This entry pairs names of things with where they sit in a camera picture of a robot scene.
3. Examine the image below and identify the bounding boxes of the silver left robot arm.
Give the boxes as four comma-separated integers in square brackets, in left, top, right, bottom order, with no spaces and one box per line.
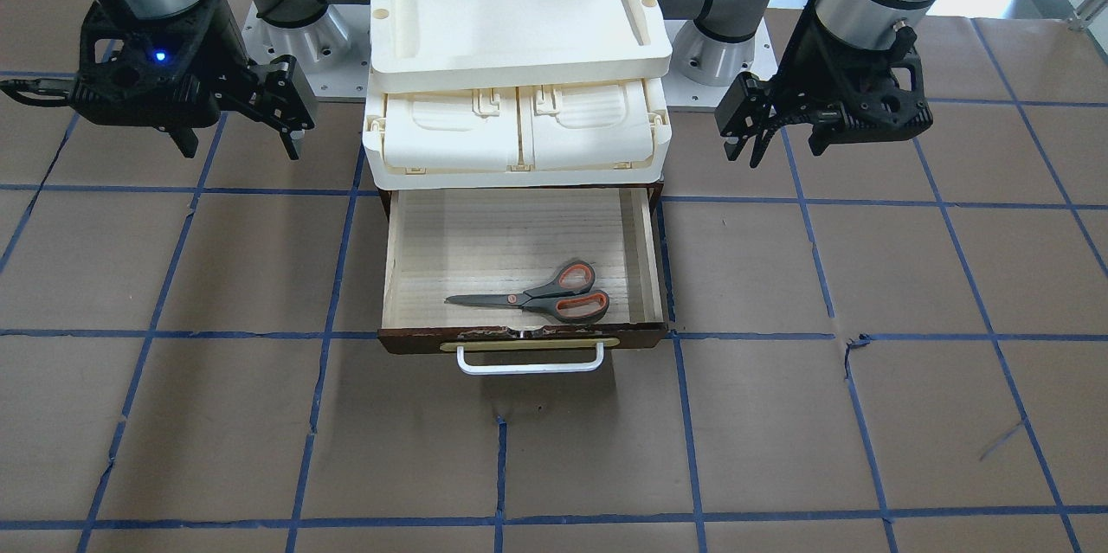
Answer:
[658,0,937,167]

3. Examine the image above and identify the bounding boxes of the cream plastic tray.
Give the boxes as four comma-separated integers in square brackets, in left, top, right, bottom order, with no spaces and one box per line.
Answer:
[370,0,671,94]

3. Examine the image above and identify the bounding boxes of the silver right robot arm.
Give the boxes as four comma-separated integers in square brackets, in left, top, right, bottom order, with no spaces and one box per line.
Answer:
[3,0,369,160]

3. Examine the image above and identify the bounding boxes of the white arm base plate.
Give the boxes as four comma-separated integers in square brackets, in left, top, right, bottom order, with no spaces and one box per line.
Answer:
[661,20,778,113]
[242,3,373,100]

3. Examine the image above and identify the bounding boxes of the grey orange handled scissors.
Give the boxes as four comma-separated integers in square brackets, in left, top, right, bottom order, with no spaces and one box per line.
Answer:
[444,260,611,325]

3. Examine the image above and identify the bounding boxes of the light wooden drawer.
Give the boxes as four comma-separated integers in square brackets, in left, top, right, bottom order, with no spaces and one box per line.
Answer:
[377,183,667,354]

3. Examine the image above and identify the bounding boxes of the white drawer handle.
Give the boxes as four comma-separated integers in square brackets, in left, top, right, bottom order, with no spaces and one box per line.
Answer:
[455,339,609,376]

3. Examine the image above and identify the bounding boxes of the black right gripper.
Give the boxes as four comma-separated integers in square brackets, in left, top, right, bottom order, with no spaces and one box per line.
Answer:
[3,0,318,160]

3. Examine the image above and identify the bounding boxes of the cream plastic organizer box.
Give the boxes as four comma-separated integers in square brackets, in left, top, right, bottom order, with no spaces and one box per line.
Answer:
[363,79,673,190]

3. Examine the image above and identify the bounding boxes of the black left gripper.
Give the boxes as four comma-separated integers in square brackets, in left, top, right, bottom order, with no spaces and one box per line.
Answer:
[715,25,934,168]

